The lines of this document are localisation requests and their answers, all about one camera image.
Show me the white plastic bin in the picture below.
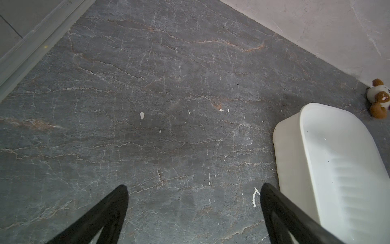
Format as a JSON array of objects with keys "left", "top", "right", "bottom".
[{"left": 273, "top": 103, "right": 390, "bottom": 244}]

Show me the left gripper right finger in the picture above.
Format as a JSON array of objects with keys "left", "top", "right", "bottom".
[{"left": 261, "top": 183, "right": 343, "bottom": 244}]

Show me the small brown plush toy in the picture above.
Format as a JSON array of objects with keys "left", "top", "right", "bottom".
[{"left": 367, "top": 79, "right": 390, "bottom": 119}]

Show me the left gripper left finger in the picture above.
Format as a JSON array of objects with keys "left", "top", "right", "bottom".
[{"left": 48, "top": 185, "right": 129, "bottom": 244}]

